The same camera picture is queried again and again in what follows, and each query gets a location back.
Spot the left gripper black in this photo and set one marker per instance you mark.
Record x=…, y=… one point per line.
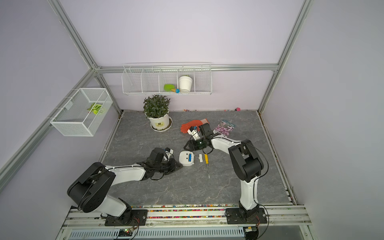
x=172, y=165

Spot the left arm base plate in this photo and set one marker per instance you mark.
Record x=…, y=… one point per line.
x=128, y=218

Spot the white alarm device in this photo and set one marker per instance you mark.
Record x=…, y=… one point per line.
x=183, y=158

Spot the red orange work glove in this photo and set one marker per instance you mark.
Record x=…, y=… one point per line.
x=193, y=123

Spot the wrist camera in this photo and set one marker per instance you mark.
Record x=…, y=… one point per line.
x=169, y=151
x=194, y=132

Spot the small white pot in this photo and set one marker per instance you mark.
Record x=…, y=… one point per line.
x=185, y=84

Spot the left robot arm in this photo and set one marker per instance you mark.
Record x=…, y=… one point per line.
x=90, y=190

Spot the white wire basket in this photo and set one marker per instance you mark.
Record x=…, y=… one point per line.
x=73, y=119

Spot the flower seed packet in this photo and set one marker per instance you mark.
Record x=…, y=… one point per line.
x=224, y=128

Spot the green circuit board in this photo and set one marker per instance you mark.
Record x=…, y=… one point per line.
x=125, y=233

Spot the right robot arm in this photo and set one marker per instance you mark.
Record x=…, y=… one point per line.
x=245, y=159

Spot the green toy shovel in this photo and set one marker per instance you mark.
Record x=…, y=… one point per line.
x=171, y=88

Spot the green leaf toy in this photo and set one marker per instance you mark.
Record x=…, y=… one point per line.
x=96, y=109

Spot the potted green plant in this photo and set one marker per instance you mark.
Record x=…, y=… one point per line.
x=156, y=109

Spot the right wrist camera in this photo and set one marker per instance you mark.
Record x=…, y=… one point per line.
x=194, y=132

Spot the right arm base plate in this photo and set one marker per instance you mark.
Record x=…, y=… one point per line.
x=246, y=216

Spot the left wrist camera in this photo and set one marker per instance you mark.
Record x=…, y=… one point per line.
x=169, y=151

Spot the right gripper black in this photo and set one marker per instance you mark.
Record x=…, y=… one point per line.
x=191, y=144

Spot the aluminium mounting rail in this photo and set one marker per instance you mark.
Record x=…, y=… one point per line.
x=220, y=216

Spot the white wire wall shelf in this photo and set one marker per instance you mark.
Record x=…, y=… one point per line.
x=150, y=78

